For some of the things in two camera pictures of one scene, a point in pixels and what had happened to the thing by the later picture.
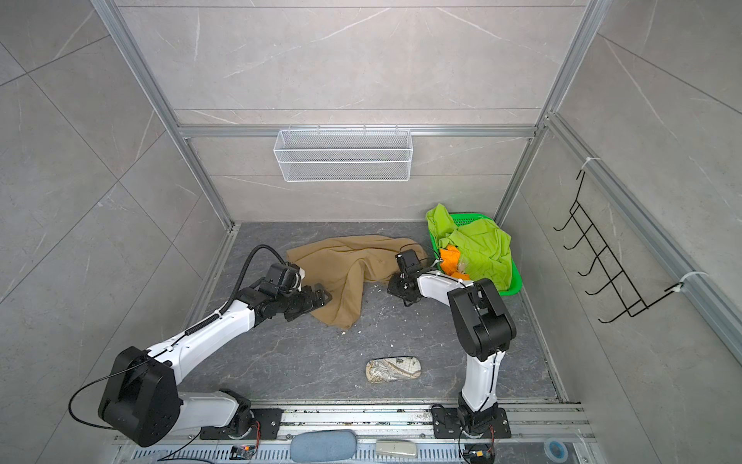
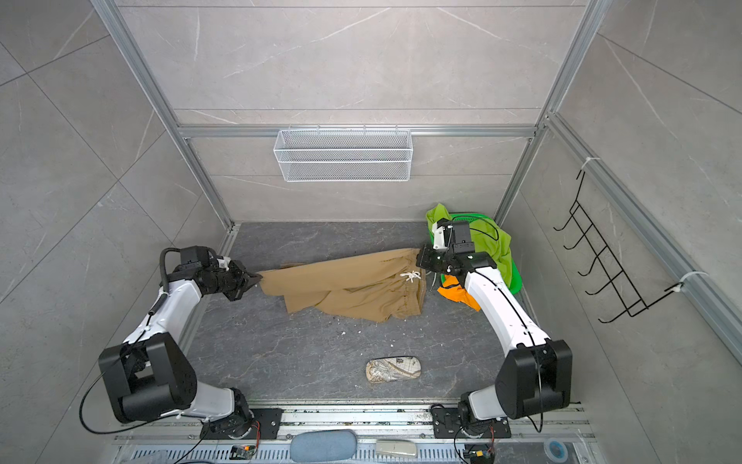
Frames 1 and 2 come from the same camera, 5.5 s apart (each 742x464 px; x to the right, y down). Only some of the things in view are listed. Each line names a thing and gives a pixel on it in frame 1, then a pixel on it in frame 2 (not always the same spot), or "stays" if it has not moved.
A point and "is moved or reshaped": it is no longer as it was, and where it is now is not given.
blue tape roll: [556, 449] stays
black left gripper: [322, 299] → [243, 280]
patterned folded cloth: [392, 368] stays
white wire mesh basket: [343, 155] stays
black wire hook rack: [593, 245] stays
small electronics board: [242, 451] stays
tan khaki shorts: [348, 268] is moved or reshaped
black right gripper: [392, 288] → [425, 258]
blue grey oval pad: [324, 446] stays
